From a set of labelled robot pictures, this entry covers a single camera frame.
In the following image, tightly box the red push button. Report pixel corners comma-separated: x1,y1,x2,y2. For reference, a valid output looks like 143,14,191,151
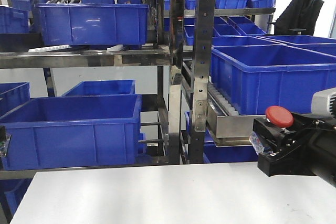
265,105,294,128

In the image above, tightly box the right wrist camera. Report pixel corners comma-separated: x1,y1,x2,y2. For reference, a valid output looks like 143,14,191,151
311,88,336,117

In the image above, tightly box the large blue bin upper left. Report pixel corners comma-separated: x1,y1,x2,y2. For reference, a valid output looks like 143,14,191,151
35,3,149,46

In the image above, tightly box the steel shelving rack left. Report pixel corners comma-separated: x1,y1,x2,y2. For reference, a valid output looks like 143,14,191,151
1,0,179,166

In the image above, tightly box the large blue bin right shelf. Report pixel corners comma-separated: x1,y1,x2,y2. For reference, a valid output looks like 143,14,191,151
211,45,335,115

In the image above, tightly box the blue bin far left edge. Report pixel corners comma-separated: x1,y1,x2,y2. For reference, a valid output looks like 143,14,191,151
1,82,30,116

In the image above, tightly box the black jacket on chair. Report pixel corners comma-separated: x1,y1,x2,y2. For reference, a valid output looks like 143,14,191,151
274,0,324,36

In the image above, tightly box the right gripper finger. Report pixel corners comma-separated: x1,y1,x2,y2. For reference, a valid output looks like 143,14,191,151
253,118,285,151
257,145,315,177

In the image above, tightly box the blue bin behind lower left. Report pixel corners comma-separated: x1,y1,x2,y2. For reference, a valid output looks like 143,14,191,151
62,80,135,97

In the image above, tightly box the left green circuit board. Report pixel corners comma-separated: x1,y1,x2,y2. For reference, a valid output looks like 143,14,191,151
0,125,12,157

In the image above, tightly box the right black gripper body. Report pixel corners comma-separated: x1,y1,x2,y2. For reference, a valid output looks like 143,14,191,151
282,112,335,186

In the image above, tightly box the large blue bin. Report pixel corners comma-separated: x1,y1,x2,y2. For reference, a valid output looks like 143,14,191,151
1,94,142,171
35,3,149,46

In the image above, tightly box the blue bin upper left edge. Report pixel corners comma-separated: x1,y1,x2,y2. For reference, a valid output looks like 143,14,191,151
1,6,29,34

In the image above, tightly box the large blue bin lower left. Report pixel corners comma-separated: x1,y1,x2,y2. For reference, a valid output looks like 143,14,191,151
1,94,142,171

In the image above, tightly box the blue bin edge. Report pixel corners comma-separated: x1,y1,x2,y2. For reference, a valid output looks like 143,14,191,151
1,6,29,34
1,82,30,116

